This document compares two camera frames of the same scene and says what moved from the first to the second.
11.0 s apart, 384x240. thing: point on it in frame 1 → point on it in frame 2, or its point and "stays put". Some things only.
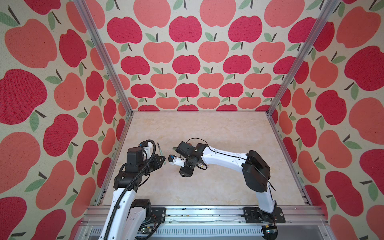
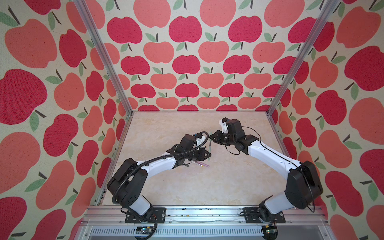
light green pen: (162, 154) → (210, 141)
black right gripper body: (185, 170) → (224, 139)
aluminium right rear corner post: (329, 7) stays put
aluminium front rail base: (301, 223) stays put
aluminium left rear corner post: (85, 13) stays put
